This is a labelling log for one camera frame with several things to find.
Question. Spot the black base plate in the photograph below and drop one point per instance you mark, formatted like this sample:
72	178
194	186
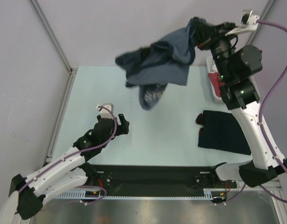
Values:
119	178

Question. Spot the white plastic laundry basket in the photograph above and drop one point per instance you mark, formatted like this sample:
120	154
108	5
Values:
211	66

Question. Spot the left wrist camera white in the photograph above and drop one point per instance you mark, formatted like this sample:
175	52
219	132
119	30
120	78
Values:
106	110

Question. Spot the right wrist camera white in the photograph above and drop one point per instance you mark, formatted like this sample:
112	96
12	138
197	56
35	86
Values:
248	21

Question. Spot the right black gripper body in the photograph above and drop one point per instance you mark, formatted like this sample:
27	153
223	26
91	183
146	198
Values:
217	42

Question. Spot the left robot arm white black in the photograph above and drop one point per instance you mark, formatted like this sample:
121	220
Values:
72	169

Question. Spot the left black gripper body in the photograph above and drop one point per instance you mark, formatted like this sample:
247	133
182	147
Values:
112	130

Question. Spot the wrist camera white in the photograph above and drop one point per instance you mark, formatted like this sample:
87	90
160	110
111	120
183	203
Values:
106	110
248	21

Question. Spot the white slotted cable duct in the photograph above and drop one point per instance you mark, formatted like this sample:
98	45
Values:
91	194

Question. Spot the right aluminium frame post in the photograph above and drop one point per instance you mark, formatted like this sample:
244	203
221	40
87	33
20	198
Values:
263	15

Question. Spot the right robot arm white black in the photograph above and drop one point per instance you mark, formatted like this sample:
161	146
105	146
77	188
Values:
242	99

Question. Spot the navy jersey tank top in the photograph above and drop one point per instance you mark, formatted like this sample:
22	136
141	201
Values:
221	131

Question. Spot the aluminium frame post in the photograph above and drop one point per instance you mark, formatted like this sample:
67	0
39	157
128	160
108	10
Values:
51	35
263	15

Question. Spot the blue-grey tank top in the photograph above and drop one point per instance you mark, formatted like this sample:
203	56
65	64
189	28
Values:
166	61

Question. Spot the left aluminium frame post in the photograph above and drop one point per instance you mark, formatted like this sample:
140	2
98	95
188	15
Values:
51	35

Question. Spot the red tank top in basket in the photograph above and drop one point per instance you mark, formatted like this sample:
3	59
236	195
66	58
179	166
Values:
216	83

